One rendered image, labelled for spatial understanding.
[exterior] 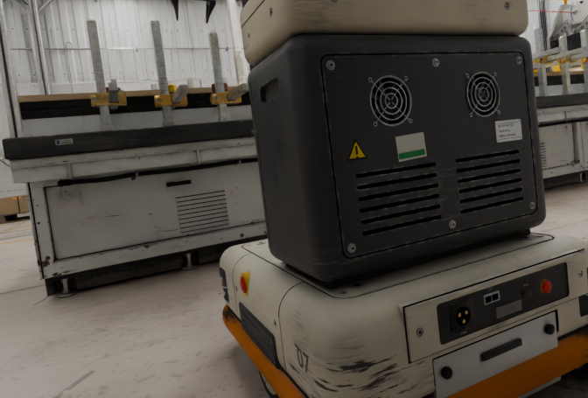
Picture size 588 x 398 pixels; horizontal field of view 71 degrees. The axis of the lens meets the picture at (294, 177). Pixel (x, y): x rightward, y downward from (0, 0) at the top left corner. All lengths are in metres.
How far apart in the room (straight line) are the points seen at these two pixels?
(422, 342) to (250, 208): 1.67
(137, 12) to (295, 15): 9.07
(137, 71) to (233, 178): 7.25
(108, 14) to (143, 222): 7.75
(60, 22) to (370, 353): 9.24
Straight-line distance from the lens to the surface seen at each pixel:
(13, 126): 1.90
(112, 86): 1.64
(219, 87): 1.96
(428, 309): 0.66
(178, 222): 2.14
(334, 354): 0.61
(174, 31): 9.63
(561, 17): 6.08
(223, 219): 2.18
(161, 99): 1.89
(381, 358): 0.63
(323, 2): 0.68
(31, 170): 1.91
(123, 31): 9.50
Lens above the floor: 0.50
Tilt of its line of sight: 3 degrees down
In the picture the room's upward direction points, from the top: 7 degrees counter-clockwise
